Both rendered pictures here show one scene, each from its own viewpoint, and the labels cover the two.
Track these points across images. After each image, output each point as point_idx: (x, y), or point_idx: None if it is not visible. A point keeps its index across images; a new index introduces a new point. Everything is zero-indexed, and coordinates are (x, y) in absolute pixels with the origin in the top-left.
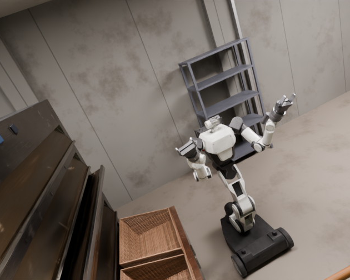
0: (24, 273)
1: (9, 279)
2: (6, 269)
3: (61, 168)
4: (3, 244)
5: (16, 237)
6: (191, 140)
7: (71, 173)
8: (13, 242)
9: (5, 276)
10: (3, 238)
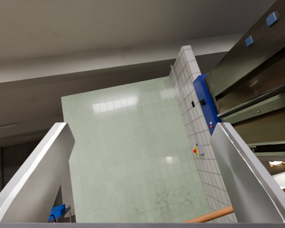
0: None
1: None
2: None
3: None
4: None
5: None
6: (70, 146)
7: None
8: None
9: None
10: None
